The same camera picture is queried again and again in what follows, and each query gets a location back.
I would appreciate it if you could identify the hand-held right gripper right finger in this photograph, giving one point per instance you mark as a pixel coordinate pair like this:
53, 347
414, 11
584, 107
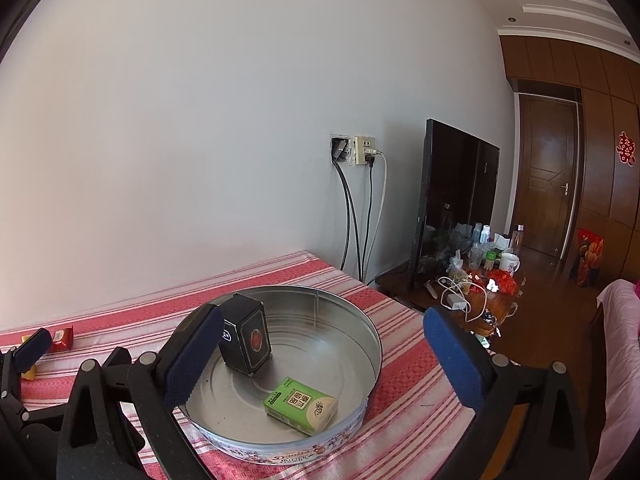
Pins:
452, 365

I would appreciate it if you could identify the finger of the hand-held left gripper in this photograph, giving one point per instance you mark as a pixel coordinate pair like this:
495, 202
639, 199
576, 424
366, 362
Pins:
118, 358
30, 350

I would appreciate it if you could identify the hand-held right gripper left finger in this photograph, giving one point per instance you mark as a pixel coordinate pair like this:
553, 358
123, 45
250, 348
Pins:
192, 355

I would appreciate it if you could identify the red snack packet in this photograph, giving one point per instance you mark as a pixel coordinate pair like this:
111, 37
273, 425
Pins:
62, 338

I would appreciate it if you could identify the round metal cookie tin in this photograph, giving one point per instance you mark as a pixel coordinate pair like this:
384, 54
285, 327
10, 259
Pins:
320, 350

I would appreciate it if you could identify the yellow orange snack packet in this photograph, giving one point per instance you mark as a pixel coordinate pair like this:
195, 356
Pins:
30, 373

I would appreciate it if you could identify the black box with red emblem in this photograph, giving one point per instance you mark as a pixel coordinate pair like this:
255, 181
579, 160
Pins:
247, 340

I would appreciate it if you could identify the white charger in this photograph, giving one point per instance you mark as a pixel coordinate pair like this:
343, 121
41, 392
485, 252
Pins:
457, 301

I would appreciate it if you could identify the red striped tablecloth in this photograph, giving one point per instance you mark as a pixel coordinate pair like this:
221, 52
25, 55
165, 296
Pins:
400, 410

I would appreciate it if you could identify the clear plastic bag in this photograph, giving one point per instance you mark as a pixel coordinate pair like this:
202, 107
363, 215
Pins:
459, 275

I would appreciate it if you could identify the red plastic bag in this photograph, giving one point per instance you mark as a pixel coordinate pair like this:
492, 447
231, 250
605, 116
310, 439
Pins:
501, 281

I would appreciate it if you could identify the wooden television stand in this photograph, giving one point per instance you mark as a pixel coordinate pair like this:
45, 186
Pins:
400, 280

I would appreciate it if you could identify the jar with green cap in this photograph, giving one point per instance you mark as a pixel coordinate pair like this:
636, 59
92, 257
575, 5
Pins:
491, 260

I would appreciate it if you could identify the green tissue pack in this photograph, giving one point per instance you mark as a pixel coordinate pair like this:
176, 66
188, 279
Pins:
295, 400

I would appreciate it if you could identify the white mug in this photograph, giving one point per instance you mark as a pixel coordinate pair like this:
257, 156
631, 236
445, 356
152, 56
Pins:
508, 262

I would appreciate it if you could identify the white plastic bottle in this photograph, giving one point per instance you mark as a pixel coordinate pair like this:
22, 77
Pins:
486, 235

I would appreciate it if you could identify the bed with pink sheet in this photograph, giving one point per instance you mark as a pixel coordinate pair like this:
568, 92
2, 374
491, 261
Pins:
620, 360

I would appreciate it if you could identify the black flat television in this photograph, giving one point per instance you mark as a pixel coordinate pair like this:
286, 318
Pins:
455, 195

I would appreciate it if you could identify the red gift bag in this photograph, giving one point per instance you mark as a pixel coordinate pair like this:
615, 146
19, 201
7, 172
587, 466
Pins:
589, 257

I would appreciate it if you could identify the brown wooden door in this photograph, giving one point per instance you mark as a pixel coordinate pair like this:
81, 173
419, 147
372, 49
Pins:
547, 175

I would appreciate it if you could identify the wooden wardrobe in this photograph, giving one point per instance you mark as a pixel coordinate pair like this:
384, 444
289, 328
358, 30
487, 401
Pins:
610, 110

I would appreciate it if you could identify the beige wall socket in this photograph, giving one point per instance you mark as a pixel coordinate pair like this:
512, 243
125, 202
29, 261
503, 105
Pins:
364, 150

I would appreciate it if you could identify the open wall outlet box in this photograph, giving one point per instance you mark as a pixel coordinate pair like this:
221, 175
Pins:
341, 149

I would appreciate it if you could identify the red paper wall decoration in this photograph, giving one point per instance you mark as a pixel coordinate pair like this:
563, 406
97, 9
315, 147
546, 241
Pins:
626, 149

